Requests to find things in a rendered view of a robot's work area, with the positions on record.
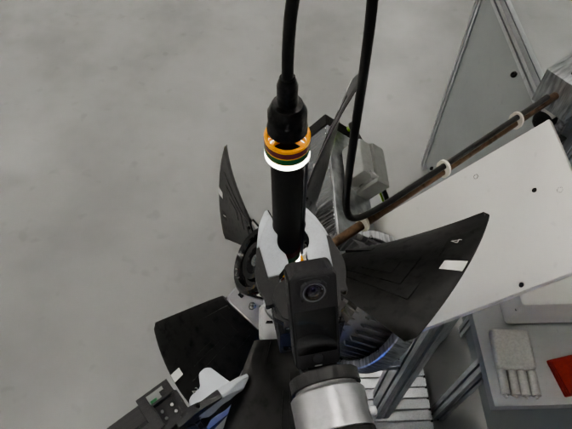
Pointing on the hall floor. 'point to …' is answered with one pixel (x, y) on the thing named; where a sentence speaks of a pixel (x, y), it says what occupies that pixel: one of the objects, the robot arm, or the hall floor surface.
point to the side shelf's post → (458, 391)
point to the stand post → (386, 392)
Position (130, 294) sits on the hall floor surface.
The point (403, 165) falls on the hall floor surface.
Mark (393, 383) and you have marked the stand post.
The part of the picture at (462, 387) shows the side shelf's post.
